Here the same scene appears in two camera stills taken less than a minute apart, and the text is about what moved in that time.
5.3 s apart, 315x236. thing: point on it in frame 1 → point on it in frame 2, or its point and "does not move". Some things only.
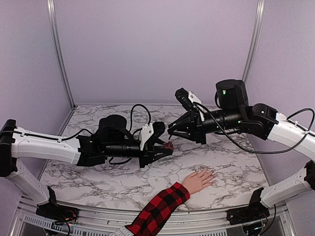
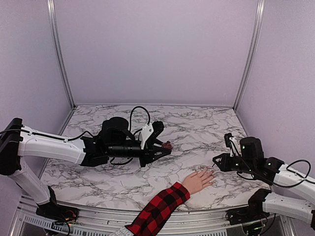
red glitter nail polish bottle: [169, 145] does not move
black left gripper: [150, 150] does not move
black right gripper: [196, 129] → [224, 166]
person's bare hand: [195, 181] does not move
